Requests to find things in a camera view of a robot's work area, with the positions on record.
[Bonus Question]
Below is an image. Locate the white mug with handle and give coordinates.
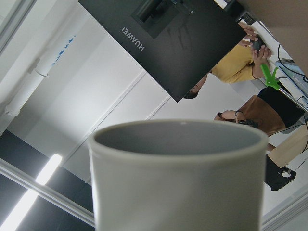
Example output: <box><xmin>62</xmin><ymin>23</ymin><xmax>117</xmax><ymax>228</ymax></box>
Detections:
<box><xmin>88</xmin><ymin>119</ymin><xmax>268</xmax><ymax>231</ymax></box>

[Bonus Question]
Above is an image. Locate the person in yellow shirt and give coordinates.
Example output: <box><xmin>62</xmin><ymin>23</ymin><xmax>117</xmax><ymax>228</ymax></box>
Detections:
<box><xmin>183</xmin><ymin>22</ymin><xmax>270</xmax><ymax>100</ymax></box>

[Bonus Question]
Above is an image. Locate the black computer mouse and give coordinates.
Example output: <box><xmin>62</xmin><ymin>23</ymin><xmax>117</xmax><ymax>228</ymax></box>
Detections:
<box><xmin>251</xmin><ymin>39</ymin><xmax>265</xmax><ymax>51</ymax></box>

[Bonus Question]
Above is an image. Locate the black monitor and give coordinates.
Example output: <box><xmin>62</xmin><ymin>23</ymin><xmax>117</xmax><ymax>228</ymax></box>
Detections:
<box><xmin>80</xmin><ymin>0</ymin><xmax>246</xmax><ymax>101</ymax></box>

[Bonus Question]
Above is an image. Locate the grabber stick green handle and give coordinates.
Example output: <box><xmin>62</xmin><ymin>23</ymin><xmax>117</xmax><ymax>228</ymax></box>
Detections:
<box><xmin>260</xmin><ymin>63</ymin><xmax>308</xmax><ymax>113</ymax></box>

